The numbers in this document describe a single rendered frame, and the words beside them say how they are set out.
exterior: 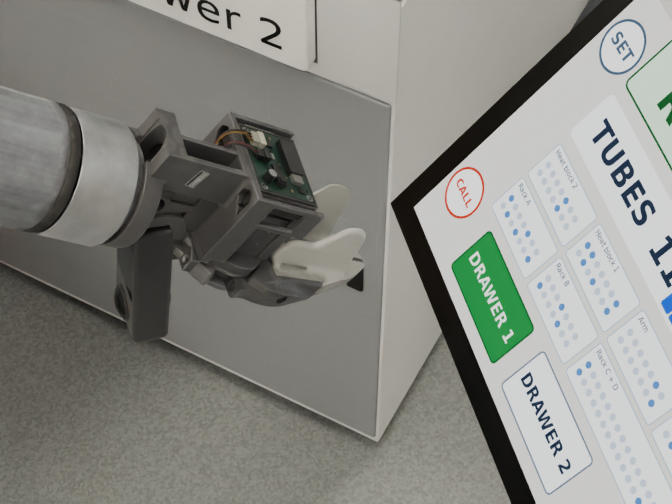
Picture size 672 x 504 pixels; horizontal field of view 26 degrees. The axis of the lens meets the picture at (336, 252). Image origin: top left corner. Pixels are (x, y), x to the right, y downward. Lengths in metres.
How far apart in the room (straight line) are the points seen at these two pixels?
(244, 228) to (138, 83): 0.83
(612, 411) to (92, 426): 1.30
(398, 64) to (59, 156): 0.67
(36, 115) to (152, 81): 0.87
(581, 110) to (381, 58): 0.39
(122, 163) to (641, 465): 0.40
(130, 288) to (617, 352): 0.33
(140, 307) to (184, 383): 1.29
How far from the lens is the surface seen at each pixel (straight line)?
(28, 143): 0.79
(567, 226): 1.06
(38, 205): 0.80
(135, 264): 0.89
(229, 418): 2.18
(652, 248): 1.01
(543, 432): 1.04
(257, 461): 2.14
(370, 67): 1.44
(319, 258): 0.94
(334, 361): 1.94
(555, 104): 1.09
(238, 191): 0.86
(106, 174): 0.81
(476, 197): 1.12
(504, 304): 1.08
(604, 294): 1.02
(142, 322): 0.94
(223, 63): 1.56
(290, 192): 0.87
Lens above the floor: 1.91
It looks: 55 degrees down
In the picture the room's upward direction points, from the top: straight up
